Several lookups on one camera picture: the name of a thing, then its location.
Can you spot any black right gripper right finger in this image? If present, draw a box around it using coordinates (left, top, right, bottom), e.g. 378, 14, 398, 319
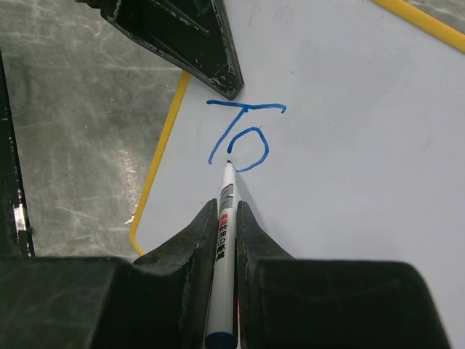
237, 201, 449, 348

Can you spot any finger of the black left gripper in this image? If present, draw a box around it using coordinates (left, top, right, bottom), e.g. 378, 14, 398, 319
100, 0, 245, 102

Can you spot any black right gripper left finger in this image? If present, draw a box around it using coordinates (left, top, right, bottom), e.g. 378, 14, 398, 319
1, 200, 218, 348

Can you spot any white blue whiteboard marker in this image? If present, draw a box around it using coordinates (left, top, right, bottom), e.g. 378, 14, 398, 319
204, 161, 238, 348

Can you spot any yellow framed whiteboard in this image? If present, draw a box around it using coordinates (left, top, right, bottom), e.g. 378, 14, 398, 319
132, 1, 464, 348

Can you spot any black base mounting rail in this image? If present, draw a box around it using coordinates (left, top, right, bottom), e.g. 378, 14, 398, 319
0, 66, 35, 257

